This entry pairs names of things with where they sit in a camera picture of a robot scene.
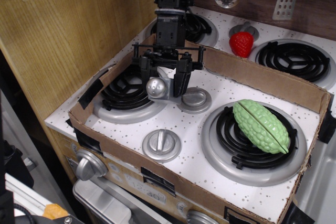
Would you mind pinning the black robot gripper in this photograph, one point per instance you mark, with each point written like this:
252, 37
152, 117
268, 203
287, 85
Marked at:
169, 50

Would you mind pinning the grey pepper shaker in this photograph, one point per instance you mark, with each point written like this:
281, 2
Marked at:
159, 88

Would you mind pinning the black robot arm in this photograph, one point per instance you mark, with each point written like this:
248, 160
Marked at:
175, 5

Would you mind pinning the silver middle stovetop knob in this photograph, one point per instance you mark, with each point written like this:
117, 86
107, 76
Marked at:
195, 101

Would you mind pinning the silver stovetop knob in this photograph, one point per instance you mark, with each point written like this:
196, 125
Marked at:
162, 145
195, 101
246, 27

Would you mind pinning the back left stove burner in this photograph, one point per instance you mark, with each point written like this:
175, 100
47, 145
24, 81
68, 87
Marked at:
173, 28

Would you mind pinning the stove burner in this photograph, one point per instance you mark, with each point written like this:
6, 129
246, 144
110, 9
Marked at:
298, 58
173, 28
124, 100
234, 156

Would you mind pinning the front left stove burner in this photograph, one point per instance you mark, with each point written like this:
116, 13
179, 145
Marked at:
124, 100

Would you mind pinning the red toy strawberry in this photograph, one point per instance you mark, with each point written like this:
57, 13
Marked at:
241, 43

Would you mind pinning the silver front stovetop knob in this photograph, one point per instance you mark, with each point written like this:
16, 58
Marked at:
162, 145

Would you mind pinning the silver back stovetop knob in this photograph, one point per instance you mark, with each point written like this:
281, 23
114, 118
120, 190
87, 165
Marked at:
246, 27

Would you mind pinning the green toy bitter gourd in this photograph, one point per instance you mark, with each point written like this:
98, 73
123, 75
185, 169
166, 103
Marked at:
261, 127

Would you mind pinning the front right stove burner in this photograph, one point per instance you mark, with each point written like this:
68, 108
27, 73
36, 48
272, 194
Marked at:
234, 156

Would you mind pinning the toy oven clock display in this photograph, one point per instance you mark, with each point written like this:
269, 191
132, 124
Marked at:
145, 189

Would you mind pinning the silver oven front knob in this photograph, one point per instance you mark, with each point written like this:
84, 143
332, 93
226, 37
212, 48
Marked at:
89, 165

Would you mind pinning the silver oven knob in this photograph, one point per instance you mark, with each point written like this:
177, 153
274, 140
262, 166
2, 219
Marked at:
196, 217
89, 165

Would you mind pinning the hanging silver slotted spatula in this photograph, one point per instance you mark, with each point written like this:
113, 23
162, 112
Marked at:
283, 10

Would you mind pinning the back right stove burner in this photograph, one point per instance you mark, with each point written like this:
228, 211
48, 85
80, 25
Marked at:
298, 58

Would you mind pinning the brown cardboard tray border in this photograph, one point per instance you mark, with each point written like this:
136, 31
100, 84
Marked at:
189, 182

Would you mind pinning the orange object bottom left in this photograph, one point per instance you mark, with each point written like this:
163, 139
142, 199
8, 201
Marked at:
54, 211

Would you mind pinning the silver oven door handle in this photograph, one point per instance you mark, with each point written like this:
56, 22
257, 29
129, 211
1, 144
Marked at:
112, 204

